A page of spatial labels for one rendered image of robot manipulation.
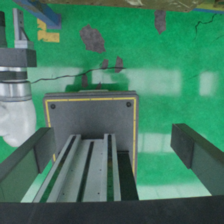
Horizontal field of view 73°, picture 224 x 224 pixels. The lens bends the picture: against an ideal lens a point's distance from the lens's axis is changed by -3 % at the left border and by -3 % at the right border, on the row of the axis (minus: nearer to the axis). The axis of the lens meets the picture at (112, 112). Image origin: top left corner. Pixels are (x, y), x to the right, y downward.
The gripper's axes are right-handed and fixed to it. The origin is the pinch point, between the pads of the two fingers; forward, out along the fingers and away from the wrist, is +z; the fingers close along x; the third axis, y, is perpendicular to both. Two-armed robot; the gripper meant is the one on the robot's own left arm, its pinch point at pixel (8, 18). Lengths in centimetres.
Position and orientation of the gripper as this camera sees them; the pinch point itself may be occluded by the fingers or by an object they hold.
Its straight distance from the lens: 56.6
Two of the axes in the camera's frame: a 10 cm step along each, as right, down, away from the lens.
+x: 9.9, 0.9, -1.3
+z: 0.5, -9.6, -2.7
